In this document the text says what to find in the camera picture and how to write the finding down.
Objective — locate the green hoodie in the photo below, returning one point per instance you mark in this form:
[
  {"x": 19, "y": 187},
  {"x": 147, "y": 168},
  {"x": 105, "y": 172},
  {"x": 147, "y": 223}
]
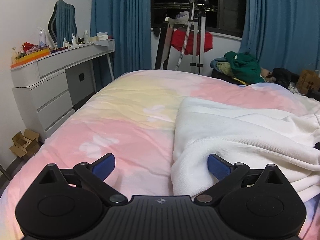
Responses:
[{"x": 243, "y": 67}]

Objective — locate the brown paper bag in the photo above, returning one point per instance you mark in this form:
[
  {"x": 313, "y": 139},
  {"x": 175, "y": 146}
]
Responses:
[{"x": 308, "y": 81}]

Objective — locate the red garment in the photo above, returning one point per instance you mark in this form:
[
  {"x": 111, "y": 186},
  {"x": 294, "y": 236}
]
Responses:
[{"x": 180, "y": 41}]

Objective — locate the white dressing table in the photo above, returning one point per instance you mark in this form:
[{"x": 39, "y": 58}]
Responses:
[{"x": 52, "y": 100}]

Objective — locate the pastel blanket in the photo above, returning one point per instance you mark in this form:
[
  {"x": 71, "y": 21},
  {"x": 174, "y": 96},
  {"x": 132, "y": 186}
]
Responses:
[{"x": 120, "y": 120}]

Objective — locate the tissue box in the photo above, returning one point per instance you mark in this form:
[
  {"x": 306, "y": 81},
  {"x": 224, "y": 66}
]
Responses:
[{"x": 102, "y": 36}]

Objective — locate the blue curtain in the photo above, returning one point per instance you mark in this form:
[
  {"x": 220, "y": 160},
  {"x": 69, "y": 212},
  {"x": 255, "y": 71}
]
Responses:
[
  {"x": 282, "y": 25},
  {"x": 120, "y": 25}
]

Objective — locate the white spray bottle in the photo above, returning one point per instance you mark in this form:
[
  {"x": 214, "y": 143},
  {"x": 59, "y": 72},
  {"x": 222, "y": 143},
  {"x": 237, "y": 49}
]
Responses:
[{"x": 41, "y": 37}]

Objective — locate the small white bottle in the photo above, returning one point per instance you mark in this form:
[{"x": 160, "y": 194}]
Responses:
[
  {"x": 73, "y": 40},
  {"x": 65, "y": 43},
  {"x": 86, "y": 36}
]

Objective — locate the white pants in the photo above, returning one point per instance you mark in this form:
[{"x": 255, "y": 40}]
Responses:
[{"x": 237, "y": 135}]

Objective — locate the red box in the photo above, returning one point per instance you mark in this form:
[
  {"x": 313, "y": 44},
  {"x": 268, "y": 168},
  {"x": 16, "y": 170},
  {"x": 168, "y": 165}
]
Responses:
[{"x": 29, "y": 45}]

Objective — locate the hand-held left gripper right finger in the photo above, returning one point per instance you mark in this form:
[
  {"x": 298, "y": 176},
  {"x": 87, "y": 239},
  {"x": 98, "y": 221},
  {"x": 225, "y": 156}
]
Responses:
[{"x": 220, "y": 167}]

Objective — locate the white patterned cloth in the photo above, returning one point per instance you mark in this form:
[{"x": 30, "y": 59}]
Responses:
[{"x": 296, "y": 87}]

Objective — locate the black folded frame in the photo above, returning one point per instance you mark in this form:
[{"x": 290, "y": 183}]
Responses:
[{"x": 160, "y": 52}]

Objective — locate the cardboard box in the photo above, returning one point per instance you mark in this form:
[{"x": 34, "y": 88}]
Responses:
[{"x": 25, "y": 145}]

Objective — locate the blue-grey cloth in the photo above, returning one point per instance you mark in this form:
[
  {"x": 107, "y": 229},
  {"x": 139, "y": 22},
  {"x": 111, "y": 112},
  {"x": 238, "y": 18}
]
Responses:
[{"x": 217, "y": 61}]

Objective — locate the wavy mirror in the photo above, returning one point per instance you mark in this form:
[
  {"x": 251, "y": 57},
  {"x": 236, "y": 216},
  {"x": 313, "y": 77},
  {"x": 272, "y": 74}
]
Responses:
[{"x": 62, "y": 22}]

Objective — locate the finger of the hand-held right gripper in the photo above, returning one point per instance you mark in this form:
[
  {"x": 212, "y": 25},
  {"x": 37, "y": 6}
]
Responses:
[{"x": 317, "y": 146}]

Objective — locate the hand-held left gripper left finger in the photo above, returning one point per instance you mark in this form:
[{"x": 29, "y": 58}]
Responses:
[{"x": 103, "y": 166}]

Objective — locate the olive cloth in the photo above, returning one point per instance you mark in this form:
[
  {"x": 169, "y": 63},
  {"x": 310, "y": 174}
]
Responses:
[{"x": 223, "y": 68}]

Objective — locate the garment steamer stand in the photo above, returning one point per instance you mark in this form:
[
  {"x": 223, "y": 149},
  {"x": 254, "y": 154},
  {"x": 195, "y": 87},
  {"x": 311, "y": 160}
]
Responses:
[{"x": 202, "y": 42}]

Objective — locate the orange tray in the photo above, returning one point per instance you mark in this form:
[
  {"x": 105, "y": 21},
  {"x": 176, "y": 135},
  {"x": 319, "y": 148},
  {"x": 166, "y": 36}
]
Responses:
[{"x": 32, "y": 56}]

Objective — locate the black sofa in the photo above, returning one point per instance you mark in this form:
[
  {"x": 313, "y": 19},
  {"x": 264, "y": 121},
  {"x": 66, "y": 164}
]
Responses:
[{"x": 225, "y": 78}]

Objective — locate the black clothing pile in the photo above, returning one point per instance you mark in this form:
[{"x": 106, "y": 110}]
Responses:
[{"x": 285, "y": 76}]

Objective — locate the beige plush toy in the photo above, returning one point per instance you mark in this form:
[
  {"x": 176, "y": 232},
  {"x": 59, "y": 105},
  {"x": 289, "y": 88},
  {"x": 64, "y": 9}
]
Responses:
[{"x": 266, "y": 75}]

